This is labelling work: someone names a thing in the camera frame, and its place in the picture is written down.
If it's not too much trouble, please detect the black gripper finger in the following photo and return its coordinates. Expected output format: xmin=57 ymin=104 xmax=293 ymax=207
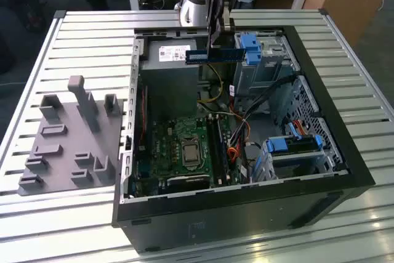
xmin=206 ymin=0 xmax=225 ymax=58

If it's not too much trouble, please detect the blue RAM stick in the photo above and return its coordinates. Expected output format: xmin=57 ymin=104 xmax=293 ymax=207
xmin=185 ymin=47 xmax=247 ymax=65

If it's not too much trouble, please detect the black RAM slot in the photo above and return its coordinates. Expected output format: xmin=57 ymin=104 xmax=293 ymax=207
xmin=206 ymin=114 xmax=222 ymax=187

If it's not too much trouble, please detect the blue drive latch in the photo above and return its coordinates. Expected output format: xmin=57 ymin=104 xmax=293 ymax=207
xmin=241 ymin=33 xmax=262 ymax=64

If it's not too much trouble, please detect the metal drive cage tall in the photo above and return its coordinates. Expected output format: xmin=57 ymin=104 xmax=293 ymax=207
xmin=233 ymin=33 xmax=301 ymax=98

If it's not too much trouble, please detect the grey power supply unit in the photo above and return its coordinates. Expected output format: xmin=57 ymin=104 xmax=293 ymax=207
xmin=139 ymin=39 xmax=201 ymax=119

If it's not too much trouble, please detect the green motherboard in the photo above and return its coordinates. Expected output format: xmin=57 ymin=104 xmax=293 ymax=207
xmin=134 ymin=114 xmax=244 ymax=198

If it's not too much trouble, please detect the silver CPU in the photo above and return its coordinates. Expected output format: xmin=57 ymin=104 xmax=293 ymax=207
xmin=182 ymin=144 xmax=201 ymax=167

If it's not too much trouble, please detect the blue disk carrier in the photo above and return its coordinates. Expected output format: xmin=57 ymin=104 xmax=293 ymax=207
xmin=266 ymin=135 xmax=323 ymax=155

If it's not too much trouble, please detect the black graphics card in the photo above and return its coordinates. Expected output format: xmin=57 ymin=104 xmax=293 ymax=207
xmin=167 ymin=172 xmax=211 ymax=192

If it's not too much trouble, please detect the metal disk bay cage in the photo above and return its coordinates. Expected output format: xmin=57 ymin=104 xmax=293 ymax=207
xmin=251 ymin=135 xmax=344 ymax=184

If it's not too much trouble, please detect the grey parts rack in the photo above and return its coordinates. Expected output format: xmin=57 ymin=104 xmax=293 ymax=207
xmin=17 ymin=75 xmax=124 ymax=196

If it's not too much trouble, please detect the black open PC case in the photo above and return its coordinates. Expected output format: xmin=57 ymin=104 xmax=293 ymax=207
xmin=110 ymin=24 xmax=377 ymax=253

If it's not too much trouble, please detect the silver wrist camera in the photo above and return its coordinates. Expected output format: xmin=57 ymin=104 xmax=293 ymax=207
xmin=222 ymin=1 xmax=236 ymax=33

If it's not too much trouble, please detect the yellow wire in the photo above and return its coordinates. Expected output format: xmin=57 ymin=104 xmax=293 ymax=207
xmin=196 ymin=63 xmax=224 ymax=103

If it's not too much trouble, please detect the thick black cable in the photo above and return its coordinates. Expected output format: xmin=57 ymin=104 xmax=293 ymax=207
xmin=232 ymin=75 xmax=297 ymax=147

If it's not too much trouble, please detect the red wire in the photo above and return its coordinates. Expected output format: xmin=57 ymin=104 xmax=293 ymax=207
xmin=137 ymin=89 xmax=147 ymax=150

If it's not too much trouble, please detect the orange wire bundle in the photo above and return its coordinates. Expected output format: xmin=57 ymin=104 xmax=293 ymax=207
xmin=227 ymin=147 xmax=244 ymax=164

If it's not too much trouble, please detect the orange flat cable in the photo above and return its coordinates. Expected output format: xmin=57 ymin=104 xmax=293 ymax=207
xmin=292 ymin=119 xmax=312 ymax=136

